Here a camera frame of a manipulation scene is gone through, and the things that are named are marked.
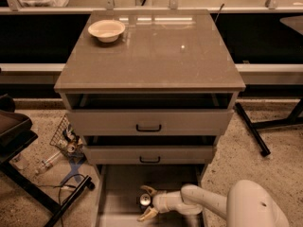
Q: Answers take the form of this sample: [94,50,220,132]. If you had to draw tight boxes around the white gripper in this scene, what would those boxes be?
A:
[137,185,183,222]

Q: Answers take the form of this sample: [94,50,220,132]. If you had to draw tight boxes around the pepsi can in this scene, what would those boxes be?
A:
[139,193,152,211]

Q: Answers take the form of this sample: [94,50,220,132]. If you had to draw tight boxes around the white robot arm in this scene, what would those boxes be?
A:
[137,180,290,227]

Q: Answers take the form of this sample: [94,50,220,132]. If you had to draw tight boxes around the bottom grey drawer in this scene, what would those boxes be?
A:
[92,165,204,227]

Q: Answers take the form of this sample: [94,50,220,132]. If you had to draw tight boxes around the grey drawer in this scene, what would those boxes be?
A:
[92,165,204,227]
[66,110,233,136]
[83,146,216,165]

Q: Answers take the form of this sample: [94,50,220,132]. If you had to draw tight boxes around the middle grey drawer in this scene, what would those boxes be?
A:
[83,146,216,165]

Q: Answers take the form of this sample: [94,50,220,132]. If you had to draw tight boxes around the top grey drawer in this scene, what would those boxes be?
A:
[66,110,233,136]

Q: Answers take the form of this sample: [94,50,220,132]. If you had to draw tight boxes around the grey drawer cabinet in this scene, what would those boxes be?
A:
[53,9,246,175]

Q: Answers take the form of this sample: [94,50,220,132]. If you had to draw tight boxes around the blue tape cross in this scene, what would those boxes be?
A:
[61,157,86,184]

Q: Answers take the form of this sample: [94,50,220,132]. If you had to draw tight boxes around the clear plastic bottle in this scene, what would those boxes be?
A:
[35,151,62,175]

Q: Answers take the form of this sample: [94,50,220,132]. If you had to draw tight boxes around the black table leg right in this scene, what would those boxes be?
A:
[235,98,303,157]

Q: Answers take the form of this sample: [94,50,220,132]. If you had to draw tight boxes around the white paper bowl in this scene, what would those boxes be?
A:
[88,20,125,43]

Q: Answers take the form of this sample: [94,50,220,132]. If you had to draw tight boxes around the black cable on floor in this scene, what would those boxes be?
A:
[34,173,87,227]

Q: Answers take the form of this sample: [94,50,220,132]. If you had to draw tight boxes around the wire basket with items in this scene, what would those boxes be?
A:
[50,115,84,158]

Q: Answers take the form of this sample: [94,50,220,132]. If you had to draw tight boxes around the black table frame left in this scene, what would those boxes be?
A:
[0,95,95,227]

